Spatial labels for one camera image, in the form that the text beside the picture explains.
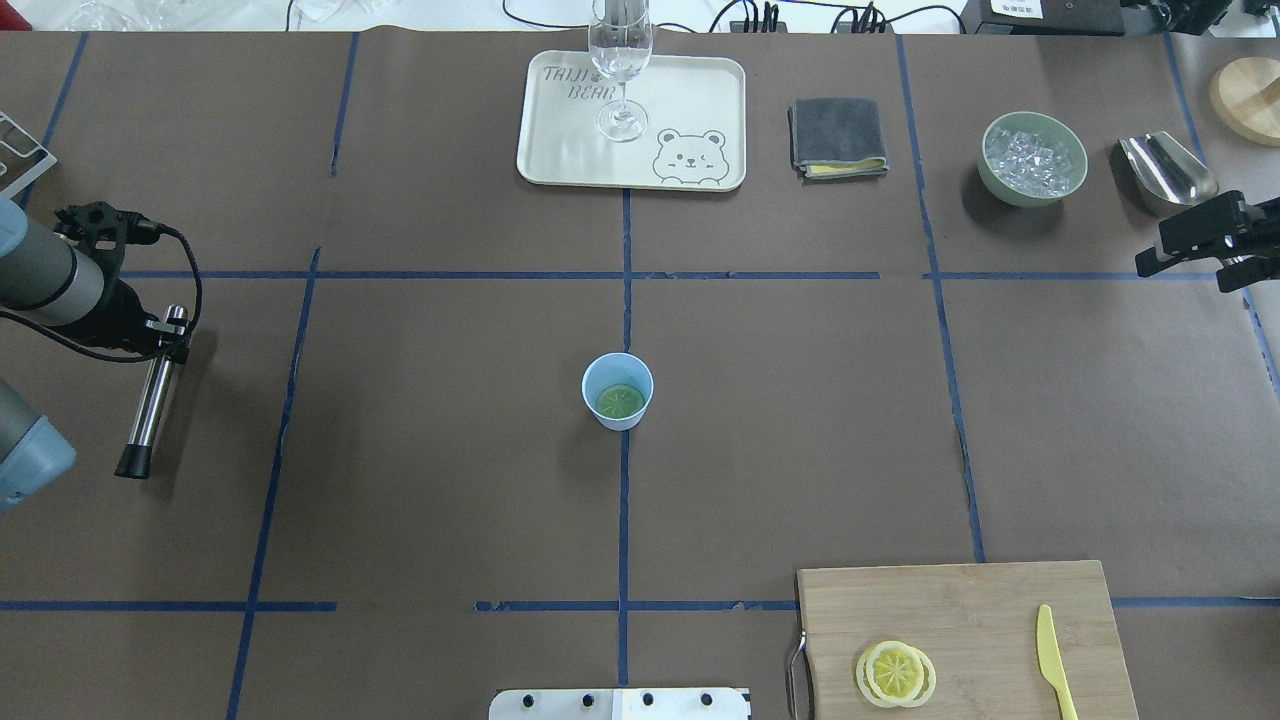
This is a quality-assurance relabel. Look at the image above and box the clear wine glass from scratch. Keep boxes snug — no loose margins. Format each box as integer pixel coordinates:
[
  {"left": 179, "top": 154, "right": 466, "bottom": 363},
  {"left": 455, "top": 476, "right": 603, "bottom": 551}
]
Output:
[{"left": 588, "top": 1, "right": 654, "bottom": 143}]

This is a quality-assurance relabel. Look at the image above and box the wooden cup tree stand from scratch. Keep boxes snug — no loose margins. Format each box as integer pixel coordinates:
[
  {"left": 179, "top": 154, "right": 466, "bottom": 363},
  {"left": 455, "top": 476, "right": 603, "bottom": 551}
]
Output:
[{"left": 1210, "top": 56, "right": 1279, "bottom": 149}]

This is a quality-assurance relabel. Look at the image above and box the bamboo cutting board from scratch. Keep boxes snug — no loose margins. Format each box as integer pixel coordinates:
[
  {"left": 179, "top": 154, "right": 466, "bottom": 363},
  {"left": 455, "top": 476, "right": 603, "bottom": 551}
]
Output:
[{"left": 797, "top": 560, "right": 1138, "bottom": 719}]

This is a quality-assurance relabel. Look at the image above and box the light blue plastic cup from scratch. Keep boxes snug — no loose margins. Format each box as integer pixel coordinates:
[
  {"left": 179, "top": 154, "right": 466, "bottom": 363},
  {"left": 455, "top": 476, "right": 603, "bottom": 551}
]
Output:
[{"left": 581, "top": 352, "right": 655, "bottom": 432}]

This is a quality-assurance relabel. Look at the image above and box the cream bear tray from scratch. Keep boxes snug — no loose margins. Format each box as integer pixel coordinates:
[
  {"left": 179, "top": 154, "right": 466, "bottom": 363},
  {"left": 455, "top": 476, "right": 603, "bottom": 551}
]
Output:
[{"left": 516, "top": 50, "right": 748, "bottom": 192}]

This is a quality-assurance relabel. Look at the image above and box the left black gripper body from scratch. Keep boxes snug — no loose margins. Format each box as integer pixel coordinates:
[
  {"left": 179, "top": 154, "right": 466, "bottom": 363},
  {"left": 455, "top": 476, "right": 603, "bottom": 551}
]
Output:
[{"left": 95, "top": 281, "right": 160, "bottom": 355}]

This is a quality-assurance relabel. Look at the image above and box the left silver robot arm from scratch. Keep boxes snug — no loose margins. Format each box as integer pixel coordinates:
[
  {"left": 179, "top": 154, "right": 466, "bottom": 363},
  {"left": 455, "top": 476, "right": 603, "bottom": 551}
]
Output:
[{"left": 1, "top": 200, "right": 201, "bottom": 480}]

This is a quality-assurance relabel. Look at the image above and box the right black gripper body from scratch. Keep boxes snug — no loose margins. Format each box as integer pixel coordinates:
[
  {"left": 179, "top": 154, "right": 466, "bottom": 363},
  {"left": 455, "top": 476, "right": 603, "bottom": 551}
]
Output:
[{"left": 1245, "top": 197, "right": 1280, "bottom": 258}]

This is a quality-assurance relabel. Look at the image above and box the green bowl of ice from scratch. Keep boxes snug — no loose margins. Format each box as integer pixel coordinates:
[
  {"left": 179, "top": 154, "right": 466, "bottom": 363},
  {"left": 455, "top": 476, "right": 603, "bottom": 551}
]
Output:
[{"left": 977, "top": 111, "right": 1089, "bottom": 208}]

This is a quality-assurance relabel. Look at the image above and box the yellow plastic knife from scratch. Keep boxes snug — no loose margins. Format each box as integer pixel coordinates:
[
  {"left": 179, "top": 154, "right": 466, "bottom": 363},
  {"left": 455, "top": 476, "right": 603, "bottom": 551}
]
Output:
[{"left": 1036, "top": 603, "right": 1079, "bottom": 720}]

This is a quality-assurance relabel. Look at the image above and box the black usb hub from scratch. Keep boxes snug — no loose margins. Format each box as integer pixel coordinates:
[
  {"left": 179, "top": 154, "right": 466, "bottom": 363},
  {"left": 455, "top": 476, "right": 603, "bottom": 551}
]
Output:
[{"left": 726, "top": 1, "right": 788, "bottom": 35}]

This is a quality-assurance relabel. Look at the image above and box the white cup rack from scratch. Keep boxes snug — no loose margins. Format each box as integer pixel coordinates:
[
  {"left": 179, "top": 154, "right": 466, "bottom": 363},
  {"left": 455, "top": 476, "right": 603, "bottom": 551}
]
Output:
[{"left": 1, "top": 111, "right": 58, "bottom": 200}]

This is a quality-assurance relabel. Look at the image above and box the grey yellow folded cloth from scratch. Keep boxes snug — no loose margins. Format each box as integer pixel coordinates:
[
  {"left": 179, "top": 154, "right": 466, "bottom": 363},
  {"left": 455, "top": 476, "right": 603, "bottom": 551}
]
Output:
[{"left": 788, "top": 97, "right": 890, "bottom": 181}]

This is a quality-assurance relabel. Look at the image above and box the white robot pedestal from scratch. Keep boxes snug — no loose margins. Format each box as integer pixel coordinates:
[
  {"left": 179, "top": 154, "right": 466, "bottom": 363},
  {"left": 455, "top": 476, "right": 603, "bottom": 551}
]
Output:
[{"left": 488, "top": 685, "right": 753, "bottom": 719}]

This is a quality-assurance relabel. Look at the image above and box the yellow lemon half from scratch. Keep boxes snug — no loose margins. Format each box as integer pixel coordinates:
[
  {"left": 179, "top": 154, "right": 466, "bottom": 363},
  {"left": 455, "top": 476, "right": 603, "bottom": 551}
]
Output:
[{"left": 852, "top": 641, "right": 938, "bottom": 708}]

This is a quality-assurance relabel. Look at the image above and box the lemon slice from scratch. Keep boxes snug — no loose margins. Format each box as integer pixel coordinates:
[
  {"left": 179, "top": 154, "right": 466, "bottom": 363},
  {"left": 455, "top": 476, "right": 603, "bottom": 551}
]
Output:
[{"left": 593, "top": 383, "right": 646, "bottom": 420}]

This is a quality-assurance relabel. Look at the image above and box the steel ice scoop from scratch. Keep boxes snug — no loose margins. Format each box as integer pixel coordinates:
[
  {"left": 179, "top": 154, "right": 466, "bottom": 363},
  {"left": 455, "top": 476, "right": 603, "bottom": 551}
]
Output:
[{"left": 1117, "top": 131, "right": 1221, "bottom": 222}]

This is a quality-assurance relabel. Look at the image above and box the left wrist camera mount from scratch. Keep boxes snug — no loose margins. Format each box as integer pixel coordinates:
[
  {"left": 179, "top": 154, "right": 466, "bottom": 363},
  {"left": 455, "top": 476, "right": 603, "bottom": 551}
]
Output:
[{"left": 54, "top": 201, "right": 163, "bottom": 278}]

